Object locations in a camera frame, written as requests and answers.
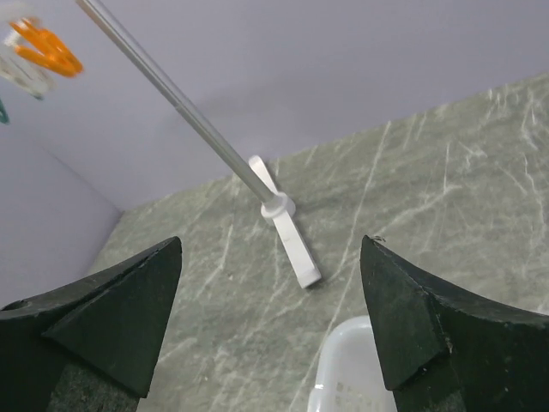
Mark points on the clear clothespin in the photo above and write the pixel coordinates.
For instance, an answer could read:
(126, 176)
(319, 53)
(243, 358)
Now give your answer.
(25, 75)

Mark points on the orange clothespin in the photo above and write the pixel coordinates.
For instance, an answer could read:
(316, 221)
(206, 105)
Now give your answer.
(48, 52)

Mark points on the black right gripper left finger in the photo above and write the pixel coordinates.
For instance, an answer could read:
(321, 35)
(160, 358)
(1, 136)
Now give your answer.
(93, 344)

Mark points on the white plastic laundry basket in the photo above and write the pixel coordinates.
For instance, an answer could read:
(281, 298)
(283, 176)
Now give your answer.
(349, 376)

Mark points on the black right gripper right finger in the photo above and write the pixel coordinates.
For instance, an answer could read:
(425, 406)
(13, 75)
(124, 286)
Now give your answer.
(443, 348)

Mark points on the white metal drying rack stand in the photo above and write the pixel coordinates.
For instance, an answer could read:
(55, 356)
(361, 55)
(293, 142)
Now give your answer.
(277, 208)

